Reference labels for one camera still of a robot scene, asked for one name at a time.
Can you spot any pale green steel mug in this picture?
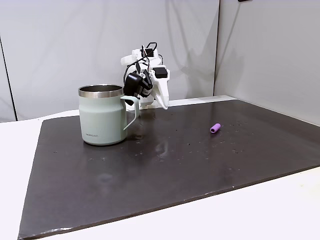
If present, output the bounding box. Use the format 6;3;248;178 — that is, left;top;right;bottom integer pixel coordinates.
78;84;140;147

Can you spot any purple pen grip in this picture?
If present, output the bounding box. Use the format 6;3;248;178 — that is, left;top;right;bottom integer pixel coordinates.
209;122;223;136

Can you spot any black table mat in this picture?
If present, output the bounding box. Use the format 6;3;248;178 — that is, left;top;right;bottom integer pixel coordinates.
17;98;320;240

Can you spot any black camera cable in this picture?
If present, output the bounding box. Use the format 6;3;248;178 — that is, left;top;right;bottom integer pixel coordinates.
122;41;165;86

